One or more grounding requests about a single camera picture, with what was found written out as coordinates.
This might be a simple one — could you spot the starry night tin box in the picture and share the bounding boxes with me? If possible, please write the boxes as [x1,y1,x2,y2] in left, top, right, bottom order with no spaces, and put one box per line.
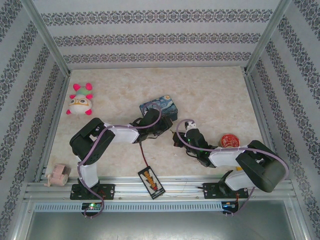
[139,94,180,121]

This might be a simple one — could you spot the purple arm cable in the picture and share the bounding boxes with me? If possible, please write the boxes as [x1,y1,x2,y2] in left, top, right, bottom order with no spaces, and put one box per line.
[176,119,290,218]
[77,107,162,220]

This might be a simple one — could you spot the round tin with red lid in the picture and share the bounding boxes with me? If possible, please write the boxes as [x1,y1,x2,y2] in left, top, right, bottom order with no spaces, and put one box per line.
[219,133,241,148]

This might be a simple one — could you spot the slotted grey cable duct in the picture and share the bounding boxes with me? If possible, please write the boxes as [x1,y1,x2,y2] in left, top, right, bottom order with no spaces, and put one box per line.
[33,201,238,214]

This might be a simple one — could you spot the aluminium mounting rail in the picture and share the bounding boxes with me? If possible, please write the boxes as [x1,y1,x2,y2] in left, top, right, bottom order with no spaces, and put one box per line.
[23,175,294,202]

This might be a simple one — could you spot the aluminium side rail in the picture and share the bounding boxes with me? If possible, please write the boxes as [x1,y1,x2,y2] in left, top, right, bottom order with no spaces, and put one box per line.
[243,71,285,181]
[34,73,72,182]

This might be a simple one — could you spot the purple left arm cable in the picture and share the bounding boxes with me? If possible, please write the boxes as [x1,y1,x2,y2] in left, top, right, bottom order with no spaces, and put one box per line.
[77,107,162,220]

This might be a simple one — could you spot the thin red cable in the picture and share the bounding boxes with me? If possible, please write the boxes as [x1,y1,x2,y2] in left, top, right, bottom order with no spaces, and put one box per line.
[138,141,150,168]

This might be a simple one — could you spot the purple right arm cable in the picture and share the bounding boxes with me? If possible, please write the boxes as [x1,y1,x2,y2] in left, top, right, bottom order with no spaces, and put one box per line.
[176,119,290,218]

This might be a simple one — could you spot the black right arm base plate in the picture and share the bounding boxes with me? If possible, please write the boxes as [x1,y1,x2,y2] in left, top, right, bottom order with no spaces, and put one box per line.
[202,182,248,200]

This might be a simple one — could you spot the pink wooden toy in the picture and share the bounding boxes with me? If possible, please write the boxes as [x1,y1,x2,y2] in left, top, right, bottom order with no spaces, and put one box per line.
[44,163,72,187]

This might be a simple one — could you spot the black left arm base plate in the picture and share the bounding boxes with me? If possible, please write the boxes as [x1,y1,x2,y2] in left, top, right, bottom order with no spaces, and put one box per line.
[70,183,116,201]

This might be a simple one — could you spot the black connector board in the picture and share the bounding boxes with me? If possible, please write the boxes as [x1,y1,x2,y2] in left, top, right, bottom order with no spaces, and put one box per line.
[137,165,167,200]

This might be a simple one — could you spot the white plush toy pink limbs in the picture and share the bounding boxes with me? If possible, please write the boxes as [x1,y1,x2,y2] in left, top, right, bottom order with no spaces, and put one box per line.
[66,82,94,116]

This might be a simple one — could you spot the aluminium frame post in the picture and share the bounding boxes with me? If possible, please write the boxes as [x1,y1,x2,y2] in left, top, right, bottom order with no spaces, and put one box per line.
[21,0,72,77]
[244,0,293,76]

